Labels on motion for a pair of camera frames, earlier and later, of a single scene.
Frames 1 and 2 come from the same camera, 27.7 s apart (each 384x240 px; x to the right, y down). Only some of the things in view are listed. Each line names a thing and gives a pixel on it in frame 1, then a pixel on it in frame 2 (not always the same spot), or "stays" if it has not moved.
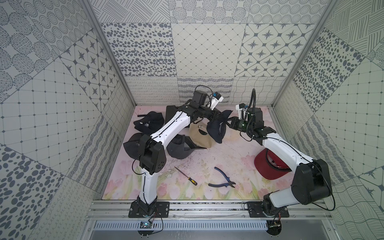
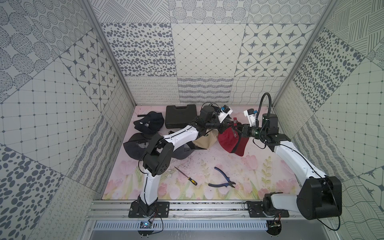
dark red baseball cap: (269, 166) to (231, 139)
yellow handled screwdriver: (190, 179) stays
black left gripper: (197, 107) to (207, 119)
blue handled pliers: (222, 184) stays
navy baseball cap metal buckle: (150, 123) stays
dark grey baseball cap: (133, 145) stays
